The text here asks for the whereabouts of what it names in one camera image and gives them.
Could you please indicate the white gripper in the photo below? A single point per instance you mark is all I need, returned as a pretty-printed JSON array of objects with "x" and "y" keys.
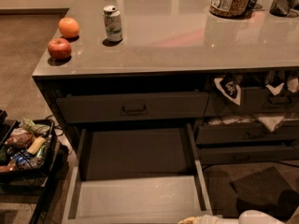
[{"x": 209, "y": 219}]

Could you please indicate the grey drawer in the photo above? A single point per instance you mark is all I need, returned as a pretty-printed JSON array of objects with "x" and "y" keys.
[
  {"x": 150, "y": 176},
  {"x": 134, "y": 106},
  {"x": 252, "y": 100},
  {"x": 214, "y": 131},
  {"x": 226, "y": 155}
]

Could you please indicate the white packets in drawer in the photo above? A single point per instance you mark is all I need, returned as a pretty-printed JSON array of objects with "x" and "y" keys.
[{"x": 270, "y": 121}]

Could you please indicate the black white chip bag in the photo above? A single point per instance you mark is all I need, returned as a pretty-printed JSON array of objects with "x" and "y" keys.
[{"x": 229, "y": 87}]

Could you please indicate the grey counter cabinet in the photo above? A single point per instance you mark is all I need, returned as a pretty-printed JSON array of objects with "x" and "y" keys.
[{"x": 168, "y": 46}]

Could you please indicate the black bin of snacks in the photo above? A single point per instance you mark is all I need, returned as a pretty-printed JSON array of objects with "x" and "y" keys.
[{"x": 26, "y": 147}]

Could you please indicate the red apple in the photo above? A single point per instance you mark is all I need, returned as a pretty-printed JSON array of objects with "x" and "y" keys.
[{"x": 59, "y": 49}]

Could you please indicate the white green soda can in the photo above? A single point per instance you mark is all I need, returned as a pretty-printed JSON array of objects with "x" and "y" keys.
[{"x": 112, "y": 21}]

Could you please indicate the large jar of nuts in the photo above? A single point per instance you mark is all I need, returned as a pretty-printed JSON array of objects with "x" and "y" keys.
[{"x": 228, "y": 8}]

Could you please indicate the orange fruit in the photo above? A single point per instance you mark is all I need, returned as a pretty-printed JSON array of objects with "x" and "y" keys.
[{"x": 68, "y": 27}]

